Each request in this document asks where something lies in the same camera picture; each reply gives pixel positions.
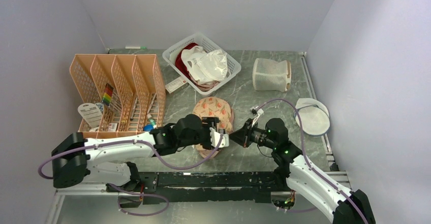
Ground white satin garment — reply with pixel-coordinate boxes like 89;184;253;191
180;46;229;84

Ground rainbow colour swatch card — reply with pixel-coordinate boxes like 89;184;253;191
101;83;114;107

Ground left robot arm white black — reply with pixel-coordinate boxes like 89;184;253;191
50;114;229;191

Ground cylindrical white mesh laundry bag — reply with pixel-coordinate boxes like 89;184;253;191
252;58;292;92

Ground white green marker pen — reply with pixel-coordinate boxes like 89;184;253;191
125;46;147;50

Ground blue bottle cap item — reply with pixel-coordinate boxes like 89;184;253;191
143;113;157;132

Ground floral mesh laundry bag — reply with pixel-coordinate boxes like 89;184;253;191
192;97;235;159

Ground base purple cable loop left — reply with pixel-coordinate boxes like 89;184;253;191
107;183;170;217

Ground orange plastic file organizer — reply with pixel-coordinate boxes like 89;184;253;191
70;54;166;139

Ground small white red box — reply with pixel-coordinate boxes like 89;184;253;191
165;76;189;94

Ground left wrist camera silver box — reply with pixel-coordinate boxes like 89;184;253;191
210;128;230;148

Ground red velvet garment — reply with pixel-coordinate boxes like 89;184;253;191
175;43;198;79

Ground pink beige bra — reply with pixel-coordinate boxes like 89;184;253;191
192;81;220;92

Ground white plastic laundry basket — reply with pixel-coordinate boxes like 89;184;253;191
162;33;241;97

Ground small items in organizer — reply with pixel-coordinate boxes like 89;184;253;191
107;122;118;132

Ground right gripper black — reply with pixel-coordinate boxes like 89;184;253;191
228;118;276;149

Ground white paper tag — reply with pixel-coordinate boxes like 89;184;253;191
77;103;103;129

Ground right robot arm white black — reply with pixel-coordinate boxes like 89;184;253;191
229;118;376;223

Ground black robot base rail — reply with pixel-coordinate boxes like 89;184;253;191
106;170;307;208

